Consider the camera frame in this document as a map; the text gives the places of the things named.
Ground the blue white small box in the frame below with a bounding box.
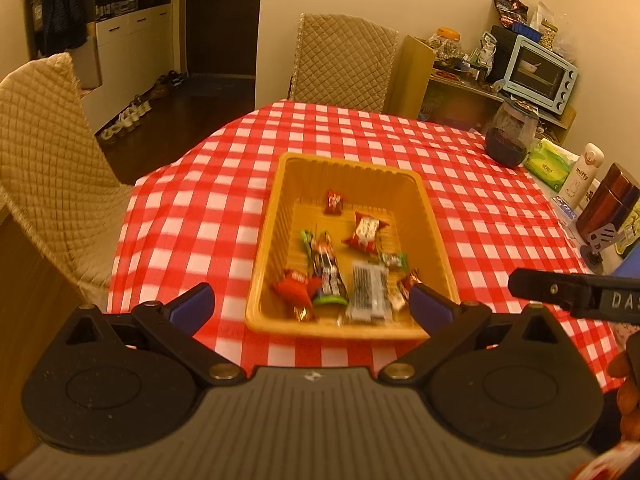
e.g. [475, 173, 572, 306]
[550, 195, 577, 226]

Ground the small green candy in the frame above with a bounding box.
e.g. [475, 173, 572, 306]
[378, 252, 409, 272]

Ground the green tissue pack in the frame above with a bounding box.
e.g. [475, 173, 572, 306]
[524, 139, 578, 192]

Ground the wooden shelf unit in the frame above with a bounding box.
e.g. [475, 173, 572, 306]
[385, 36, 576, 143]

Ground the grey phone stand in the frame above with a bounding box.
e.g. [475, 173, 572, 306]
[580, 223, 620, 275]

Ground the beige quilted chair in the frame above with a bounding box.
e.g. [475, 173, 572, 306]
[1, 53, 132, 308]
[288, 13, 400, 113]

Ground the dark glass jar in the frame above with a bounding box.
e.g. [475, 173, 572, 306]
[485, 96, 539, 168]

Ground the light blue toaster oven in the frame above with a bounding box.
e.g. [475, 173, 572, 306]
[486, 25, 579, 116]

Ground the gold red candy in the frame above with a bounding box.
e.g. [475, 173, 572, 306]
[397, 269, 421, 300]

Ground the orange lid plastic jar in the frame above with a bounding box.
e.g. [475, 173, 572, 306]
[426, 27, 464, 61]

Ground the sunflower seed bag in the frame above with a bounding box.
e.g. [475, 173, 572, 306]
[615, 200, 640, 259]

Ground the red orange snack packet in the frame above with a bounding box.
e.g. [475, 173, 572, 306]
[342, 211, 388, 254]

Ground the dark snack bag on oven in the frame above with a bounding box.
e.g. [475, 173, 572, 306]
[492, 0, 528, 28]

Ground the blue thermos jug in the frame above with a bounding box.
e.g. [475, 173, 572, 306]
[613, 245, 640, 280]

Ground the white grey snack packet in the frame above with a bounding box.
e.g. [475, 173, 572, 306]
[347, 261, 393, 323]

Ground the brown metal canister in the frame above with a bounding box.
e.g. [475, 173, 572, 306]
[576, 162, 640, 243]

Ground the white shoe cabinet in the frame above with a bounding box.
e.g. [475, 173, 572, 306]
[82, 0, 174, 132]

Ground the white miffy bottle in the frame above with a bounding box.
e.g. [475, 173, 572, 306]
[558, 143, 604, 209]

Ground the orange plastic basket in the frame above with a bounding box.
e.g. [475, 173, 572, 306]
[244, 152, 461, 340]

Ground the long green snack bar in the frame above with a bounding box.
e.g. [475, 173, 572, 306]
[300, 230, 349, 307]

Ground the person's hand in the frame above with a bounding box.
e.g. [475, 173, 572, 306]
[606, 351, 640, 442]

